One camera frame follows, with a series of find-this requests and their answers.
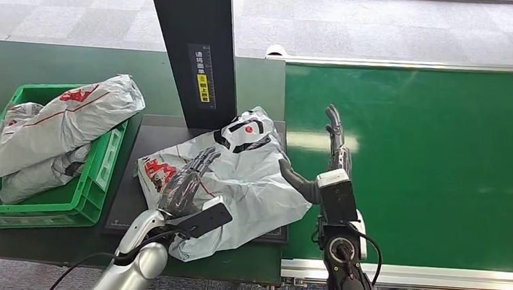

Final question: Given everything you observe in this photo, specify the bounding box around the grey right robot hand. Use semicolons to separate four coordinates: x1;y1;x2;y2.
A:
275;101;357;208

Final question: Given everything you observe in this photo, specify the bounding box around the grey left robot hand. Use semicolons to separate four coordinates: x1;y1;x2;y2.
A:
157;143;222;221

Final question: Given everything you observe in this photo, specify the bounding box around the grey package with red print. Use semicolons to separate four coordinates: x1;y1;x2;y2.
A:
129;98;319;272

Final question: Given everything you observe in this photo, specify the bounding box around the green conveyor belt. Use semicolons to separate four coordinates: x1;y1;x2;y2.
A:
272;55;513;276

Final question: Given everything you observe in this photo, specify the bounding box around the white conveyor roller cap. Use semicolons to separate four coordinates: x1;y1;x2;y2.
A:
265;44;288;59

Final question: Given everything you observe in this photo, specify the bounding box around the black inbound scanner machine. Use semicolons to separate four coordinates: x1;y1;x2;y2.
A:
104;0;305;248

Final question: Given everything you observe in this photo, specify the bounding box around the green plastic crate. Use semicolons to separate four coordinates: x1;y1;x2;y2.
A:
0;78;131;238

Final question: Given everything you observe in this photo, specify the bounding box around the black and yellow label sticker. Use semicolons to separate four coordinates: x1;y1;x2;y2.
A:
183;43;222;111

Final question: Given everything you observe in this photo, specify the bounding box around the large grey courier bag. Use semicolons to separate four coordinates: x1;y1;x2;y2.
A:
0;66;148;189

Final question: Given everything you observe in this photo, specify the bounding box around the small grey courier bag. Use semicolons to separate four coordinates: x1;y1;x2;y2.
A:
0;137;93;210

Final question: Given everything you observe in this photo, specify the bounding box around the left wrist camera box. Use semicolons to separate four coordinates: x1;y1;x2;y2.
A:
171;199;235;243

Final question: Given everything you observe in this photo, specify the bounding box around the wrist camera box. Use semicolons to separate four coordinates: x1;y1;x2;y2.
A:
171;199;235;243
312;167;363;228

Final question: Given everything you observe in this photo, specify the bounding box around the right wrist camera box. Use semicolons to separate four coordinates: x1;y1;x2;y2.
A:
312;167;363;228

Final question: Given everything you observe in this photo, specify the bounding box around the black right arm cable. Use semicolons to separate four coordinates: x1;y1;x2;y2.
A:
345;225;386;290

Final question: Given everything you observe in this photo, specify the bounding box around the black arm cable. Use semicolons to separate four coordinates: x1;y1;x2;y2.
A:
46;221;180;290
345;225;386;290

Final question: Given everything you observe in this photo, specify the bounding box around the thin aluminium conveyor side rail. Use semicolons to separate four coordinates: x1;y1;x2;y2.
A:
266;47;513;80

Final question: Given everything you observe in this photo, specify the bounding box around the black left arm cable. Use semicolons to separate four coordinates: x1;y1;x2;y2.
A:
46;221;180;290

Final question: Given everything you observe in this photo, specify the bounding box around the metal conveyor mounting bracket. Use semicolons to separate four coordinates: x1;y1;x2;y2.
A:
280;276;309;289

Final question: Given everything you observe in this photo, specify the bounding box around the wide aluminium conveyor side rail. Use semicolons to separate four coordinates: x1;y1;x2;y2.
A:
279;255;513;290

